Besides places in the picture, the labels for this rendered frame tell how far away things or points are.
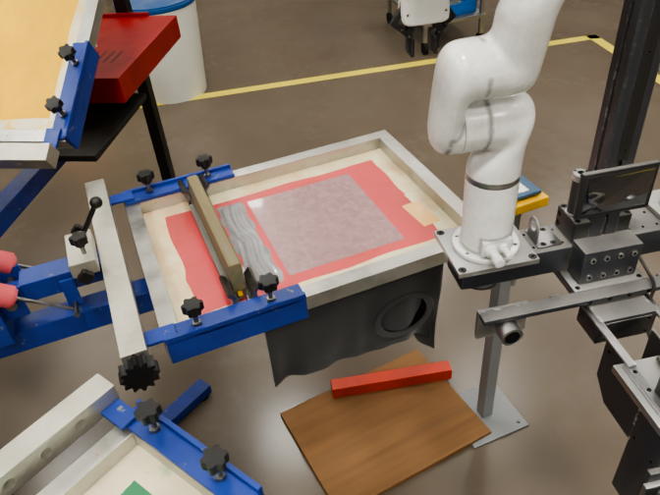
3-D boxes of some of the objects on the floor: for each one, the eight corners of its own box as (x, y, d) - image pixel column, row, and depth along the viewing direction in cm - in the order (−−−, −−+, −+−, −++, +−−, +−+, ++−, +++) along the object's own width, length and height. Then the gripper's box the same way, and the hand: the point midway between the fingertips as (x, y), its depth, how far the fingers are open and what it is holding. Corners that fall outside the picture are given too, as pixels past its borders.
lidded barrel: (212, 71, 490) (194, -21, 448) (215, 100, 447) (195, 3, 405) (139, 81, 484) (115, -11, 442) (136, 112, 441) (108, 15, 399)
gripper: (457, -45, 131) (453, 41, 142) (378, -34, 129) (380, 52, 140) (470, -36, 125) (465, 53, 136) (388, -26, 123) (389, 65, 134)
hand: (422, 44), depth 137 cm, fingers open, 4 cm apart
